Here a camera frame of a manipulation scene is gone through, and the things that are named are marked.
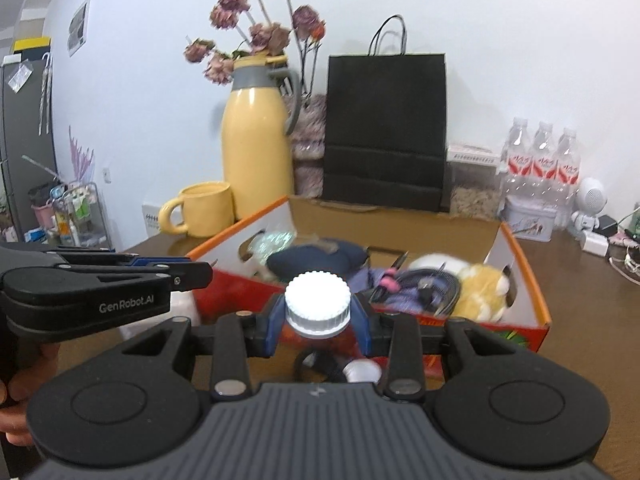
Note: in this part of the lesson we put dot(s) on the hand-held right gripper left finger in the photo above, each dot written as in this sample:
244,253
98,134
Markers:
272,325

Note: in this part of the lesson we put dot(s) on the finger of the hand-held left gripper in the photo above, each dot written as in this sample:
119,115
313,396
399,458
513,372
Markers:
190,275
145,261

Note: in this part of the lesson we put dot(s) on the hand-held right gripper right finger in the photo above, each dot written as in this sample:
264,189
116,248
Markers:
362,325

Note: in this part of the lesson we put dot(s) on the translucent plastic box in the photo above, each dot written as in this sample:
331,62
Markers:
185,307

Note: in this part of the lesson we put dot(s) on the purple knitted pouch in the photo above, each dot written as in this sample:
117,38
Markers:
400,300

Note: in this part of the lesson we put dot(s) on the small white bottle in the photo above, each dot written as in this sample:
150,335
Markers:
361,372

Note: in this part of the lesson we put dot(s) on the white ribbed jar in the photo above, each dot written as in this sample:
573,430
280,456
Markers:
317,302

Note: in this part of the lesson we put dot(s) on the navy zip case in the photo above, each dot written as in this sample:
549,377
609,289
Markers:
315,257

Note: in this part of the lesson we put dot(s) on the iridescent mesh pouf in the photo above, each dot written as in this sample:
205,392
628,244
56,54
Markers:
272,242

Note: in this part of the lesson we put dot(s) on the white plush toy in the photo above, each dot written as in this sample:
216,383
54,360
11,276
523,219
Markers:
435,263

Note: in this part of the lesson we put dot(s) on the yellow plush toy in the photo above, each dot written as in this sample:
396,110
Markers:
480,292

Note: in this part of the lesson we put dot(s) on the red cardboard box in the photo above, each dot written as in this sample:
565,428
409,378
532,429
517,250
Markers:
450,230

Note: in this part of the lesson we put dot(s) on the person's left hand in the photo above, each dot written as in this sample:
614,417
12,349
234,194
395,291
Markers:
30,375

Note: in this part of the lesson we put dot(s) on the white panel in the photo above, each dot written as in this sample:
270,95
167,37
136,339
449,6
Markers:
151,217

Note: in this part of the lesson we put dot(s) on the yellow mug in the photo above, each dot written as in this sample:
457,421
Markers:
207,210

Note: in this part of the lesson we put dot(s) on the yellow thermos jug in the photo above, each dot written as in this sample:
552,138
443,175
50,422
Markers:
255,150

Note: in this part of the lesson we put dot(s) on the grey cabinet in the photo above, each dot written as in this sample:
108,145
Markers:
20,160

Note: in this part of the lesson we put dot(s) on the clear seed container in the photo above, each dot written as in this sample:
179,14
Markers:
472,200

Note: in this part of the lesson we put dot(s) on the pink knitted vase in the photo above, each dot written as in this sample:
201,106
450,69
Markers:
310,150

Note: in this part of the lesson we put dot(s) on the silver metal tin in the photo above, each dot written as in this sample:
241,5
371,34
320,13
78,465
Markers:
530,220

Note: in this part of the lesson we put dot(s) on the black paper bag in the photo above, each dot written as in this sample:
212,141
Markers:
385,125

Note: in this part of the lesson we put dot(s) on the clear water bottle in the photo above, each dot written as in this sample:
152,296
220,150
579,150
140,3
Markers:
544,162
517,160
569,170

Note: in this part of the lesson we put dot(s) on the yellow box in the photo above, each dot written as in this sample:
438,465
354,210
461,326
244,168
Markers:
32,44

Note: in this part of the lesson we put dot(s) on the white charger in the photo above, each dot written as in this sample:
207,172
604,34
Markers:
594,243

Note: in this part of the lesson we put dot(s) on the dried pink roses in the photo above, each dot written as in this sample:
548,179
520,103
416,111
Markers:
265,35

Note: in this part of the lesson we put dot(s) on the white robot figure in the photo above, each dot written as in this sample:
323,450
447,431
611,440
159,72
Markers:
592,197

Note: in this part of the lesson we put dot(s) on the black power adapter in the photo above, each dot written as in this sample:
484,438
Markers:
609,224

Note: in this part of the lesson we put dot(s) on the white wall socket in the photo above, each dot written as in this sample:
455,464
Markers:
106,175

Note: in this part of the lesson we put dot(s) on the purple wall decal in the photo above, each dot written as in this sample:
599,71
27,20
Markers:
81,157

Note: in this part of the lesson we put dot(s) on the wall poster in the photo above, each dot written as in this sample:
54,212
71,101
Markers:
79,25

